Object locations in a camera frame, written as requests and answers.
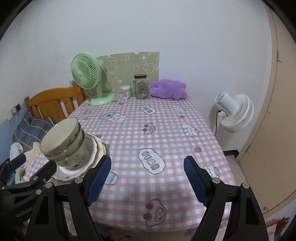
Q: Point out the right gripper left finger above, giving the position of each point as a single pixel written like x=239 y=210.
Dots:
x=48 y=221

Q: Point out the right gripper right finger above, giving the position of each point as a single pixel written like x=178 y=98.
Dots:
x=246 y=221

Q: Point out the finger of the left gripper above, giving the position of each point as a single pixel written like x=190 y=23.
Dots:
x=42 y=176
x=10 y=166

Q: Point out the white pink flower plate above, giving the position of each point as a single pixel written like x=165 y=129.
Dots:
x=66 y=173

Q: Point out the grey ceramic bowl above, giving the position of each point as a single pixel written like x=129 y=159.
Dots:
x=72 y=160
x=78 y=143
x=60 y=136

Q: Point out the round yellow flower plate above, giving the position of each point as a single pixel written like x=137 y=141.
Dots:
x=94 y=150

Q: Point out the scalloped yellow flower plate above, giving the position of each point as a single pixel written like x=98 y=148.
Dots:
x=62 y=178

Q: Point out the pile of clothes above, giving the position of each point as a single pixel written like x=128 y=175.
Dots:
x=16 y=149

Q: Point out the blue plaid pillow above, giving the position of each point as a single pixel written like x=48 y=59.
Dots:
x=31 y=130

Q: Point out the beige wooden door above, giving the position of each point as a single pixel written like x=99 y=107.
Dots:
x=268 y=157

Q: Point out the wooden bed headboard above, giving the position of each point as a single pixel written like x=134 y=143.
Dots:
x=55 y=103

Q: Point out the pink checkered tablecloth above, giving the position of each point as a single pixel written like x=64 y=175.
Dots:
x=148 y=140

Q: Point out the white standing fan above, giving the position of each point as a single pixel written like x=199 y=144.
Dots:
x=234 y=113

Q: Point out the green desk fan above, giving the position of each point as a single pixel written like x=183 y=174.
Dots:
x=87 y=73

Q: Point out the cotton swab container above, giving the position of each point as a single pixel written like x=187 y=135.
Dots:
x=126 y=94

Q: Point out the glass mug jar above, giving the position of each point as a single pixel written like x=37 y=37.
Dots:
x=139 y=86

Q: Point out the purple plush cushion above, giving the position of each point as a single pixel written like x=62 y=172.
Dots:
x=166 y=88

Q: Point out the wall power socket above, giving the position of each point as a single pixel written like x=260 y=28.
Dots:
x=15 y=109

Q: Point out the green cartoon wall mat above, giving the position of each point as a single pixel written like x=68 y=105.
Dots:
x=120 y=69

